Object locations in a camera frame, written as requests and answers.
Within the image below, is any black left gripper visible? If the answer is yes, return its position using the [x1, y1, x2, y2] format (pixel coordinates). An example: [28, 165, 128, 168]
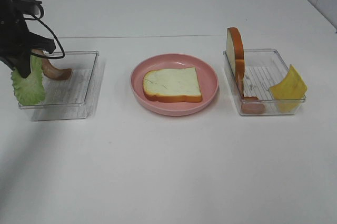
[1, 0, 56, 78]

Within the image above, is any brown bacon strip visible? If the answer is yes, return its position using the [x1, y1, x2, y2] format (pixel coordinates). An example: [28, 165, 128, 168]
[31, 57, 72, 81]

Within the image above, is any green lettuce leaf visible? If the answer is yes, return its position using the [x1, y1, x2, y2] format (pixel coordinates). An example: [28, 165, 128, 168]
[11, 55, 45, 105]

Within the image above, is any bread slice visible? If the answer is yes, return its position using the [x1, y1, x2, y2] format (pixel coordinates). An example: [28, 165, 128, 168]
[143, 67, 202, 103]
[226, 27, 245, 97]

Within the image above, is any yellow cheese slice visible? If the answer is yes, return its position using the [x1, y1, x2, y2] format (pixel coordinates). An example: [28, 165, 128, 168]
[269, 64, 308, 113]

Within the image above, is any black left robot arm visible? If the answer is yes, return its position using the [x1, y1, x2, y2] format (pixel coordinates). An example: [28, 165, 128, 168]
[1, 0, 57, 78]

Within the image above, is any left clear plastic tray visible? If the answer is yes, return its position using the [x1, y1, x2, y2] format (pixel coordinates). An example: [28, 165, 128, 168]
[18, 51, 104, 121]

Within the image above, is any clear plastic tray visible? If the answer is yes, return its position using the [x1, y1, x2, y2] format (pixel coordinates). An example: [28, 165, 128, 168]
[18, 51, 104, 121]
[223, 49, 306, 116]

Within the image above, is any pink round plate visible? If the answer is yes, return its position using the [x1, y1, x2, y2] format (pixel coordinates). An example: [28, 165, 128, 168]
[130, 54, 219, 116]

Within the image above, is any right clear plastic tray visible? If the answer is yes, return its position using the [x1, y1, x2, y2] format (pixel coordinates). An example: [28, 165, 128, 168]
[223, 49, 306, 116]

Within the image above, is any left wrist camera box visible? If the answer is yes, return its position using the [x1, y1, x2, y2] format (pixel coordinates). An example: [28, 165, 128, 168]
[13, 0, 44, 17]

